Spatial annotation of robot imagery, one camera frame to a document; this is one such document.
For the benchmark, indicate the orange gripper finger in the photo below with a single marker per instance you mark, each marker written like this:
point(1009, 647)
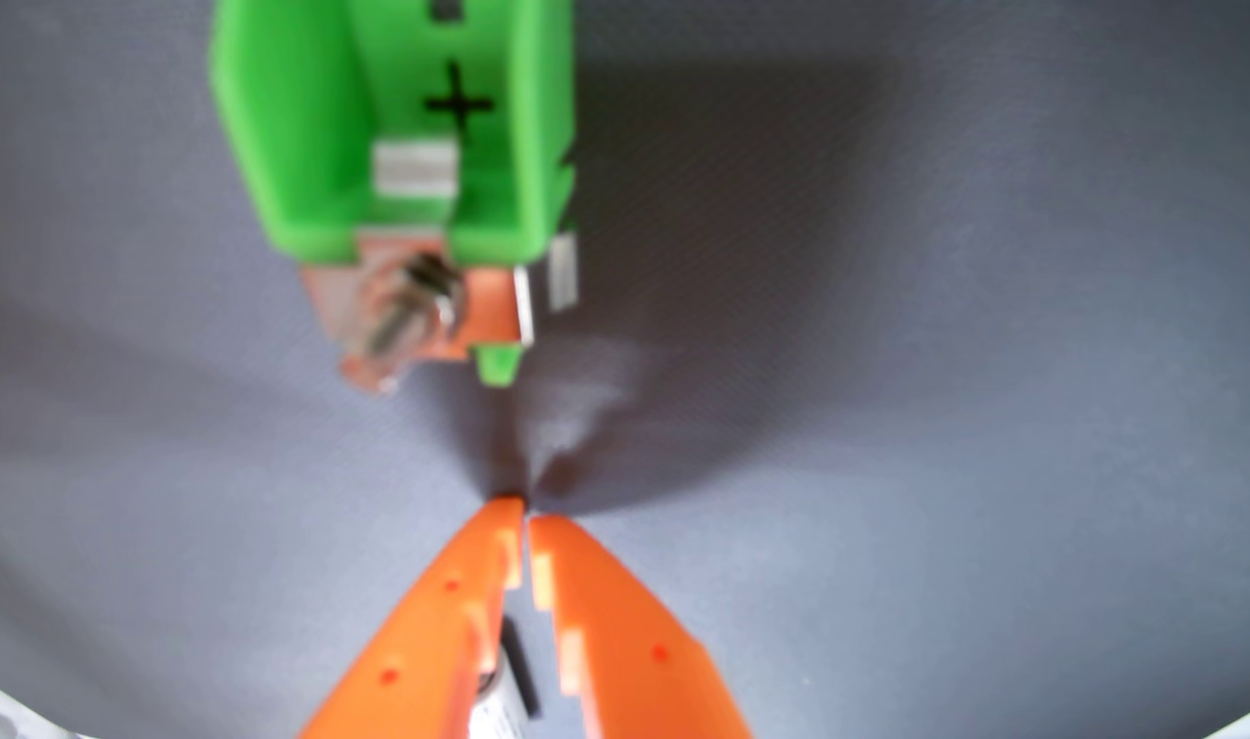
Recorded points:
point(635, 667)
point(419, 657)

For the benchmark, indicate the grey table mat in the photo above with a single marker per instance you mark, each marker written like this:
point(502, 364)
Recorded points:
point(891, 411)

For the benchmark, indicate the green battery holder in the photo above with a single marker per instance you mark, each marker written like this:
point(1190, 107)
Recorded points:
point(306, 123)

